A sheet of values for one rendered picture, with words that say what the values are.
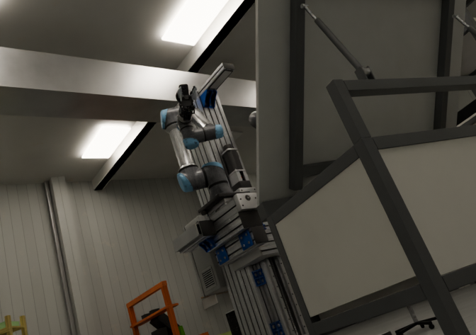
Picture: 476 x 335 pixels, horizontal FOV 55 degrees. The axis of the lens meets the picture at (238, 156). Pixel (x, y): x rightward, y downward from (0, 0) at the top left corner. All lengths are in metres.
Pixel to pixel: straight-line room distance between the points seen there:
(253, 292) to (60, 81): 4.24
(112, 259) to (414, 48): 9.44
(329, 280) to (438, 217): 0.40
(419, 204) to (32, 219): 9.88
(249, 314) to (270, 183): 1.16
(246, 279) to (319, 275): 1.19
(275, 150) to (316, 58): 0.40
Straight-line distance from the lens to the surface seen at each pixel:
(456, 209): 1.42
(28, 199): 10.94
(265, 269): 2.65
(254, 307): 2.70
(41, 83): 6.07
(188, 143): 2.37
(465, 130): 1.64
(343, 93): 1.37
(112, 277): 10.82
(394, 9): 2.16
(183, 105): 2.28
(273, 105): 1.74
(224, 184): 2.56
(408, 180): 1.34
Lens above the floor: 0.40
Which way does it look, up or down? 22 degrees up
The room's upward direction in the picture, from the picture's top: 20 degrees counter-clockwise
